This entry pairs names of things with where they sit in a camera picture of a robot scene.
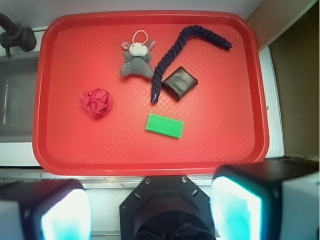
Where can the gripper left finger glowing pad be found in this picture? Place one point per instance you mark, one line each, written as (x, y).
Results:
(45, 210)

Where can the dark faucet fixture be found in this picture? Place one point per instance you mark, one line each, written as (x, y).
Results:
(15, 35)

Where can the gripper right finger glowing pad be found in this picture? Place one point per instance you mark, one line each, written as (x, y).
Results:
(269, 200)

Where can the crumpled red paper ball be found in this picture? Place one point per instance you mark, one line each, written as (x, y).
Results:
(97, 102)

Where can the red plastic tray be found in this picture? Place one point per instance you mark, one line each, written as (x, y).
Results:
(225, 116)

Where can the grey plush mouse toy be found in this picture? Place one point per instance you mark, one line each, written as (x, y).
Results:
(137, 56)

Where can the dark brown square pouch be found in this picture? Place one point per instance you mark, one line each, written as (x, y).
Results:
(179, 83)

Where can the green rectangular block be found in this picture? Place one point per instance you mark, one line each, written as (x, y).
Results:
(164, 125)

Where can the stainless steel sink basin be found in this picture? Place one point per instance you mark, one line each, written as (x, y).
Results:
(18, 78)

